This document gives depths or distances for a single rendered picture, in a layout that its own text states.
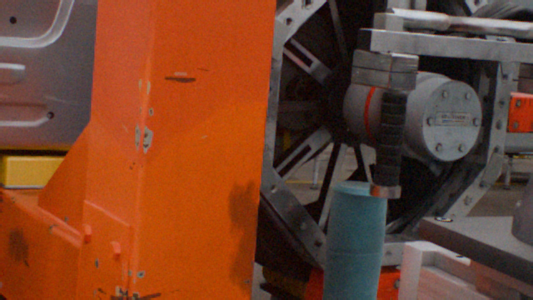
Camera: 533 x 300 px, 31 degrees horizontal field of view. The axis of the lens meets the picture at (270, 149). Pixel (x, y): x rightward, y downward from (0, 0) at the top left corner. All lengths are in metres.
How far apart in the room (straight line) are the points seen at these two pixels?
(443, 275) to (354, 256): 0.56
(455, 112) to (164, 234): 0.60
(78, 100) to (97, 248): 0.47
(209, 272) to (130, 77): 0.25
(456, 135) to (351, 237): 0.23
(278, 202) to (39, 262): 0.39
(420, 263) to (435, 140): 0.57
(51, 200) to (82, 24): 0.32
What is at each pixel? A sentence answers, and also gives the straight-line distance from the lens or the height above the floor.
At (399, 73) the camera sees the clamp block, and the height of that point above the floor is 0.92.
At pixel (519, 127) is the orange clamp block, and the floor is 0.82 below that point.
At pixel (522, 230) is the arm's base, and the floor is 0.83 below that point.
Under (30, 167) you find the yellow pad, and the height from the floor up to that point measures 0.71.
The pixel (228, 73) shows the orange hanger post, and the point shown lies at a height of 0.92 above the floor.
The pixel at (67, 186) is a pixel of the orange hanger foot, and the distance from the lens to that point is 1.35.
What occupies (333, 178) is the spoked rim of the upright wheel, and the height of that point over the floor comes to 0.71.
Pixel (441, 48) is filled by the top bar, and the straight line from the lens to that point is 1.43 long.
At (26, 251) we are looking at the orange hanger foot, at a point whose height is 0.62.
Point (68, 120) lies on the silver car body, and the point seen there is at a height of 0.79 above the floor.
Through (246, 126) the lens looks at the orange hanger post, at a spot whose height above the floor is 0.86.
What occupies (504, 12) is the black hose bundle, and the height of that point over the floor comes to 1.03.
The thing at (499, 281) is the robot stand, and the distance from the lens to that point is 0.86.
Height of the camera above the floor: 0.98
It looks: 8 degrees down
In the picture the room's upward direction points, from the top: 5 degrees clockwise
